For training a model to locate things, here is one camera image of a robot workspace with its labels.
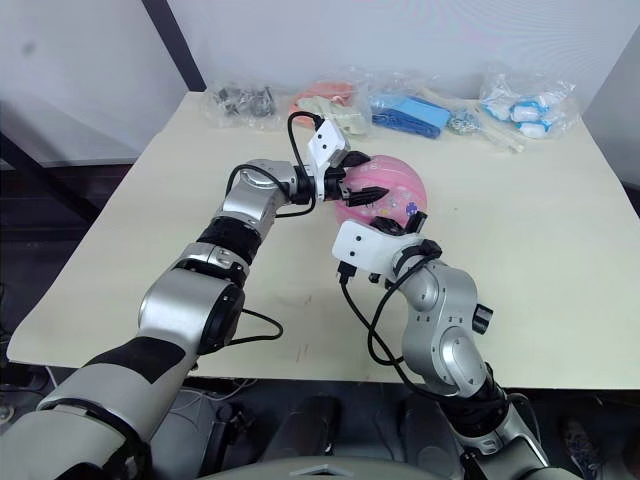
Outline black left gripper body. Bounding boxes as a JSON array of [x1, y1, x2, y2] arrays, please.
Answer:
[[319, 149, 354, 202]]

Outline beige cloth gloves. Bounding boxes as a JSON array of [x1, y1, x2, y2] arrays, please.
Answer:
[[294, 97, 372, 137]]

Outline bag of blue items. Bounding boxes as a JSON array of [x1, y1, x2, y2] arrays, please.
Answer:
[[368, 89, 452, 140]]

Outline bag of pink items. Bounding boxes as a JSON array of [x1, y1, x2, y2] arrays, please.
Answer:
[[292, 78, 369, 109]]

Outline bag of small metal parts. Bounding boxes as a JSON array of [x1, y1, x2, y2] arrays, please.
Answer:
[[446, 105, 485, 135]]

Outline bag of black parts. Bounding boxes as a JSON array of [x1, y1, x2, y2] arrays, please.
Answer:
[[203, 82, 287, 132]]

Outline beige wooden sticks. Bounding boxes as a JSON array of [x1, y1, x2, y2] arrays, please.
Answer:
[[477, 119, 527, 155]]

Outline bag of white blue rolls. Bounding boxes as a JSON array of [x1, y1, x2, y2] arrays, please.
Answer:
[[478, 62, 580, 140]]

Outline grey robot torso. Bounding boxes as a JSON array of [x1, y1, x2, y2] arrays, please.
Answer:
[[214, 449, 481, 480]]

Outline black metal beam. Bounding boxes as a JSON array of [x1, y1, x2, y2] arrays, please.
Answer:
[[141, 0, 207, 94]]

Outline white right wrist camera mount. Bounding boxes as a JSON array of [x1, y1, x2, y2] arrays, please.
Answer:
[[330, 219, 427, 277]]

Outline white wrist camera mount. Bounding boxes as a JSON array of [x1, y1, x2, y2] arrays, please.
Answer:
[[306, 118, 351, 174], [330, 219, 427, 277]]

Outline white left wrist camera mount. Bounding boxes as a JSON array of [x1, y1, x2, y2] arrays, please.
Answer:
[[306, 118, 351, 174]]

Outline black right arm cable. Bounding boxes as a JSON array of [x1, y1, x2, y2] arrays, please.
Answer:
[[335, 262, 506, 401]]

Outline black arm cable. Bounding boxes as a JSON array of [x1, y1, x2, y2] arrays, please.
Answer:
[[197, 110, 324, 356], [335, 262, 506, 401]]

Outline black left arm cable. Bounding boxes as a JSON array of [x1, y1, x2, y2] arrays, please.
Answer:
[[197, 110, 324, 356]]

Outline black metal frame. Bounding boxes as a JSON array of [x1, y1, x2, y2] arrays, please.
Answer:
[[0, 127, 109, 224]]

